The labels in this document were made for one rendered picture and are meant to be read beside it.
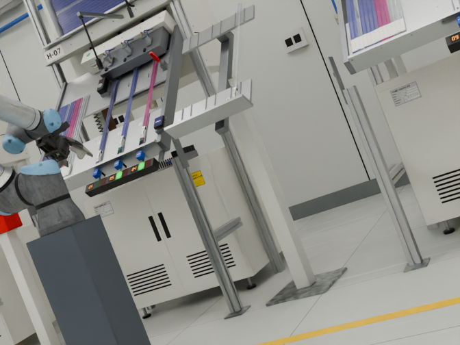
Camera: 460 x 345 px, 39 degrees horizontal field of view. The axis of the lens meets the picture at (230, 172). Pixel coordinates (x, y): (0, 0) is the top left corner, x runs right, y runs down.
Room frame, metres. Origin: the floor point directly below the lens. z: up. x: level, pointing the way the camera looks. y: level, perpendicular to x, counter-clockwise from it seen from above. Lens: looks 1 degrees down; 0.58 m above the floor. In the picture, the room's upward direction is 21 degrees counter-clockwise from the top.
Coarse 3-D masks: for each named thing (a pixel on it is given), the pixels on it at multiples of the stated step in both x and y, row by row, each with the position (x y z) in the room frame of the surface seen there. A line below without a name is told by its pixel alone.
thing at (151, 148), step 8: (144, 144) 2.47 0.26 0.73; (152, 144) 2.46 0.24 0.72; (128, 152) 2.50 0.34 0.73; (136, 152) 2.50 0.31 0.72; (144, 152) 2.50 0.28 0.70; (152, 152) 2.50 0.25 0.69; (104, 160) 2.56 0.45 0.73; (112, 160) 2.54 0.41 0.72; (120, 160) 2.54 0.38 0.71; (128, 160) 2.54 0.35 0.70; (136, 160) 2.54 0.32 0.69; (144, 160) 2.53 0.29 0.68; (88, 168) 2.59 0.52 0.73; (96, 168) 2.59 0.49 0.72; (104, 168) 2.58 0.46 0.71; (112, 168) 2.58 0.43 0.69; (72, 176) 2.63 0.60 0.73; (80, 176) 2.63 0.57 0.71; (88, 176) 2.62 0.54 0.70; (104, 176) 2.62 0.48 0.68; (72, 184) 2.67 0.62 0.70; (80, 184) 2.67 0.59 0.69
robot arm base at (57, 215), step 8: (56, 200) 2.04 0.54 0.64; (64, 200) 2.06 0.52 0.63; (72, 200) 2.10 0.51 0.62; (40, 208) 2.04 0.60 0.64; (48, 208) 2.04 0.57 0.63; (56, 208) 2.04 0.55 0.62; (64, 208) 2.04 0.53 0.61; (72, 208) 2.06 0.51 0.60; (40, 216) 2.05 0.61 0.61; (48, 216) 2.03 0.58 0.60; (56, 216) 2.03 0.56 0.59; (64, 216) 2.04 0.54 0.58; (72, 216) 2.04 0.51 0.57; (80, 216) 2.07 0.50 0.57; (40, 224) 2.04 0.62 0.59; (48, 224) 2.02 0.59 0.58; (56, 224) 2.02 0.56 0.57; (64, 224) 2.02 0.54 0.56; (72, 224) 2.03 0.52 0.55; (40, 232) 2.05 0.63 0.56; (48, 232) 2.02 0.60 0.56
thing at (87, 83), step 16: (144, 64) 2.89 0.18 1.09; (80, 80) 3.15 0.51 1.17; (96, 80) 3.06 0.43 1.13; (112, 80) 2.97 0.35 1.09; (128, 80) 2.88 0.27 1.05; (144, 80) 2.80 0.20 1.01; (160, 80) 2.73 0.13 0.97; (64, 96) 3.15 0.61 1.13; (80, 96) 3.05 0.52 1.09; (96, 96) 2.97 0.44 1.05; (128, 96) 2.81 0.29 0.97; (96, 112) 2.89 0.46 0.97
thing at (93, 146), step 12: (108, 132) 2.71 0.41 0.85; (120, 132) 2.66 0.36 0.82; (132, 132) 2.61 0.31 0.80; (84, 144) 2.76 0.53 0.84; (96, 144) 2.71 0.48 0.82; (108, 144) 2.66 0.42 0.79; (132, 144) 2.56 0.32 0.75; (84, 156) 2.71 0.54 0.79; (96, 156) 2.66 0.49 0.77; (108, 156) 2.60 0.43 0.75; (72, 168) 2.70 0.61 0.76; (84, 168) 2.65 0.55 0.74
